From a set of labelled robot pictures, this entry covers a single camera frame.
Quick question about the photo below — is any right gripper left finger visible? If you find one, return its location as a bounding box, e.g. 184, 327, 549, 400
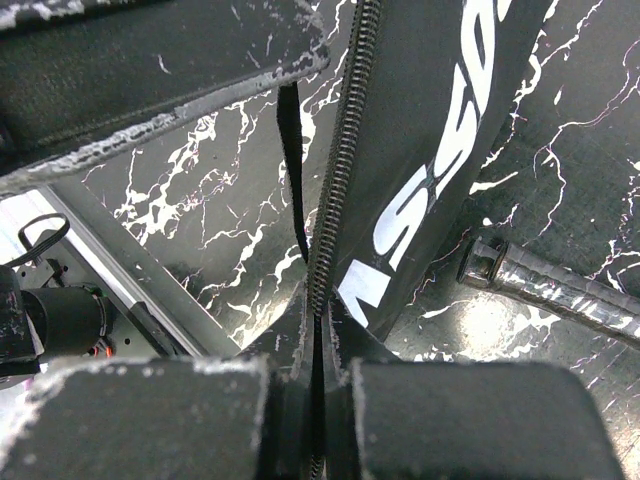
0, 284, 314, 480

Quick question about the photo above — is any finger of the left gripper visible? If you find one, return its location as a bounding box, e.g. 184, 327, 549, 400
1, 1, 329, 195

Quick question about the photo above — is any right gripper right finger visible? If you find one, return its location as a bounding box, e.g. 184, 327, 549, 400
322, 294, 626, 480

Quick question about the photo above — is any black Crossway racket bag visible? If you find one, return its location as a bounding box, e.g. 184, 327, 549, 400
277, 0, 551, 480

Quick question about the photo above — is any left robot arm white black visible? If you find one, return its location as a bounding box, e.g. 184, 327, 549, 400
1, 1, 329, 372

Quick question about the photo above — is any black badminton racket lower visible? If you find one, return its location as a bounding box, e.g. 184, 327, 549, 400
457, 237, 639, 348

